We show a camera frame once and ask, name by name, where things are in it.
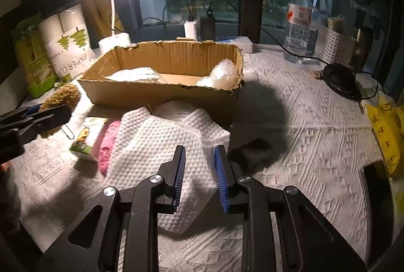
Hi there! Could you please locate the small printed tissue pack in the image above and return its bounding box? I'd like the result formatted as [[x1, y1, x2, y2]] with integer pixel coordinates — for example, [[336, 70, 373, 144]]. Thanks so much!
[[69, 117, 109, 163]]

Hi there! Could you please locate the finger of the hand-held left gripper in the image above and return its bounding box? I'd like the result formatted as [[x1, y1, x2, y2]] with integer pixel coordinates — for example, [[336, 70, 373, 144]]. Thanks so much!
[[0, 104, 72, 162]]

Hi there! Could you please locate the brown plush toy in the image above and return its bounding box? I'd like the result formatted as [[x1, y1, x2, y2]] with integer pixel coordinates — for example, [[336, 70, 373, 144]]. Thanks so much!
[[37, 83, 82, 139]]

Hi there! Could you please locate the clear water bottle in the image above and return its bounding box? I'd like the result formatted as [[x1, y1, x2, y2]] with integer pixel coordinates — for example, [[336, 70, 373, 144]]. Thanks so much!
[[283, 0, 313, 64]]

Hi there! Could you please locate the white textured tablecloth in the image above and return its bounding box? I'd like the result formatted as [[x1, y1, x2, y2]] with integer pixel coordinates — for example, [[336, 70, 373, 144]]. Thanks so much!
[[13, 44, 384, 272]]

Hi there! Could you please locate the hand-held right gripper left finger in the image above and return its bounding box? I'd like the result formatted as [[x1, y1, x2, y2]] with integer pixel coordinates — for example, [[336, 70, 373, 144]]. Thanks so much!
[[44, 145, 187, 272]]

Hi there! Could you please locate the dark power bank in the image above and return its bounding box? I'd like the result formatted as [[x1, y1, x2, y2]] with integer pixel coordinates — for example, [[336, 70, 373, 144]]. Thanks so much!
[[200, 10, 216, 42]]

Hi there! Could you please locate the white flat box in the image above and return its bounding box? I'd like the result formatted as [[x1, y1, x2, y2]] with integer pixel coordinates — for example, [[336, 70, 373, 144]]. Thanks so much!
[[216, 35, 254, 53]]

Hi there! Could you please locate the bubble wrap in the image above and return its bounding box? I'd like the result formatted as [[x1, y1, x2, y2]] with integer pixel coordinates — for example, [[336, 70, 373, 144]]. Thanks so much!
[[196, 59, 240, 90]]

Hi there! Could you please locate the pink knitted cloth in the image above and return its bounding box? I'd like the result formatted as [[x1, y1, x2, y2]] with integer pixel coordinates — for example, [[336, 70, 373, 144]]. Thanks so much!
[[98, 120, 122, 176]]

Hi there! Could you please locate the black round device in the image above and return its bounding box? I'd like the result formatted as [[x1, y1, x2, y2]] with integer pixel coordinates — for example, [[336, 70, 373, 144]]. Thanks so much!
[[321, 63, 360, 99]]

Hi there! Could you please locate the yellow printed packet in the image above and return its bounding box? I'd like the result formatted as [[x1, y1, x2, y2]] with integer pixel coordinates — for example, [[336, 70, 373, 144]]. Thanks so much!
[[364, 98, 404, 178]]

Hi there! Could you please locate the paper cup sleeve pack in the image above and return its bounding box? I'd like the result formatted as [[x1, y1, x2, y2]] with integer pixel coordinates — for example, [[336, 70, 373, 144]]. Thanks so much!
[[38, 4, 90, 83]]

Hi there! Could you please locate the white perforated basket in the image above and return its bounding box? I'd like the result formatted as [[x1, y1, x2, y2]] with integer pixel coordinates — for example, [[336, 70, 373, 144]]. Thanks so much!
[[314, 22, 360, 67]]

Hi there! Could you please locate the dark metal bottle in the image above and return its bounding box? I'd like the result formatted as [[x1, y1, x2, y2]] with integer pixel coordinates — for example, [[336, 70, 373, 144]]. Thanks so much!
[[351, 26, 374, 72]]

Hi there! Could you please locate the white power adapter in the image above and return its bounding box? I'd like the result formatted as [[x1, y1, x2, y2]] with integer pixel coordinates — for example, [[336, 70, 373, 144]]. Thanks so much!
[[184, 19, 198, 40]]

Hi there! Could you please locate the cardboard box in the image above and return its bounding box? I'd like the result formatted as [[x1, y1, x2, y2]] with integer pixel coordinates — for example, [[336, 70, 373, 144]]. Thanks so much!
[[77, 38, 245, 127]]

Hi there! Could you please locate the green package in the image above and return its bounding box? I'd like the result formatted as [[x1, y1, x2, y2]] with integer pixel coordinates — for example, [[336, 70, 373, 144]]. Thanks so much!
[[11, 13, 59, 99]]

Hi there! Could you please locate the white plastic bag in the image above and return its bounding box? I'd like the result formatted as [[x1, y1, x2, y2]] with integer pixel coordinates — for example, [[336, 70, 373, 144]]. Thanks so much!
[[104, 67, 168, 84]]

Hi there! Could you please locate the black cable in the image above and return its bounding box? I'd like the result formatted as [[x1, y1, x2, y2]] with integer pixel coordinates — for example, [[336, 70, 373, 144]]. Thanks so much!
[[259, 26, 329, 65]]

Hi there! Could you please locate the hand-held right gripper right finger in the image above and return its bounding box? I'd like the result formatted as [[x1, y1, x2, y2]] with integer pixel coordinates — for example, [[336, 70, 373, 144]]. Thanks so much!
[[214, 145, 368, 272]]

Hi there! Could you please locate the white paper towel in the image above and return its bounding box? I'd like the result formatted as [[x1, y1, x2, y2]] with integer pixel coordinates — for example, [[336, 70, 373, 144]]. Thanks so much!
[[104, 100, 231, 234]]

